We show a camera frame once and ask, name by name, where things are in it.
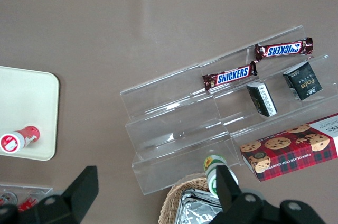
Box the small black carton white label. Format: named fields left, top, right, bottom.
left=246, top=81, right=278, bottom=117

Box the beige plastic tray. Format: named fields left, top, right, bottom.
left=0, top=65, right=60, bottom=162

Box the red lidded cup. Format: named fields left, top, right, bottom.
left=0, top=125, right=41, bottom=155

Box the clear acrylic bottle rack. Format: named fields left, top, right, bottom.
left=0, top=184, right=53, bottom=207

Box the white green flower-lid cup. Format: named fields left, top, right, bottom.
left=202, top=154, right=240, bottom=200

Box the red tartan cookie box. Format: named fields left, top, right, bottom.
left=239, top=113, right=338, bottom=182

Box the red cola bottle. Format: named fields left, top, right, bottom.
left=17, top=193, right=40, bottom=213
left=0, top=191, right=18, bottom=207

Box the wicker basket with foil containers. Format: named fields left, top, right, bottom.
left=158, top=173, right=220, bottom=224

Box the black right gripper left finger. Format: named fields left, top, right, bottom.
left=0, top=165, right=99, bottom=224

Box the aluminium foil container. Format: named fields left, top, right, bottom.
left=174, top=192, right=225, bottom=224
left=187, top=188, right=222, bottom=206

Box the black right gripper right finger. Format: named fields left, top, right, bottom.
left=208, top=165, right=327, bottom=224

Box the Snickers chocolate bar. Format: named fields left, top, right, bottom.
left=202, top=61, right=258, bottom=92
left=254, top=36, right=314, bottom=62

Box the clear acrylic stepped display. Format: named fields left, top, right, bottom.
left=119, top=25, right=338, bottom=196

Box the small black carton gold print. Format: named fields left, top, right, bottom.
left=282, top=61, right=323, bottom=101

